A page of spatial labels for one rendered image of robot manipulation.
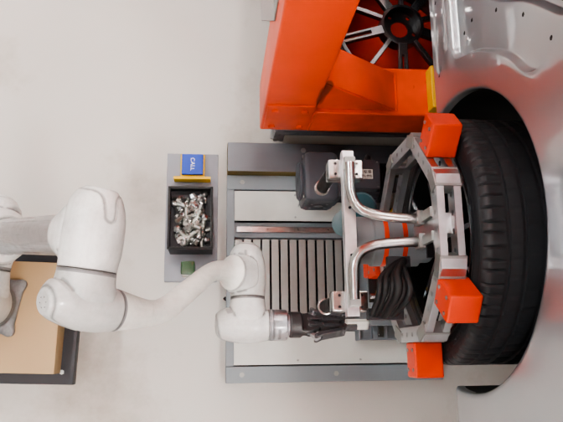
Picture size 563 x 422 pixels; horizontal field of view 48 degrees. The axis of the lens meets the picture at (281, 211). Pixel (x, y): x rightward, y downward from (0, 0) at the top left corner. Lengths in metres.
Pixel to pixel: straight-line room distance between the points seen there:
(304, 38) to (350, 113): 0.51
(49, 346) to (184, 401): 0.60
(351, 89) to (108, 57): 1.26
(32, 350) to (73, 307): 0.77
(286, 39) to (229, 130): 1.16
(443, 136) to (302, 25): 0.43
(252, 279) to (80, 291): 0.57
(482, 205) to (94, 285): 0.88
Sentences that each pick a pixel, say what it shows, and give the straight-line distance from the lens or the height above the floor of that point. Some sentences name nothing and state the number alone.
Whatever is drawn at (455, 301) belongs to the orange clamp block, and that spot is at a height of 1.16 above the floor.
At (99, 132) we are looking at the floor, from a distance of 2.68.
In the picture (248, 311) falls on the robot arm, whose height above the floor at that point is 0.69.
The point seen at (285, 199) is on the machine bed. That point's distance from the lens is 2.49.
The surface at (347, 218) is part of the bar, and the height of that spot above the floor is 0.98.
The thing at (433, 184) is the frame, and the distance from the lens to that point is 1.51.
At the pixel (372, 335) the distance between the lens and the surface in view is 2.40.
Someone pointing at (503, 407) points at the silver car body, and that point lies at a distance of 1.59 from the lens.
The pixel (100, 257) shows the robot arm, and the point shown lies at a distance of 1.42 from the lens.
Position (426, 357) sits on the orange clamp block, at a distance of 1.69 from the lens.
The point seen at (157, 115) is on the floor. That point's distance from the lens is 2.68.
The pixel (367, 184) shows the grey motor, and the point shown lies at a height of 0.43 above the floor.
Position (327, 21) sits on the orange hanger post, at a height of 1.23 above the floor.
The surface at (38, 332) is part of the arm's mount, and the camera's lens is 2.16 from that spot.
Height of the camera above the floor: 2.48
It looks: 76 degrees down
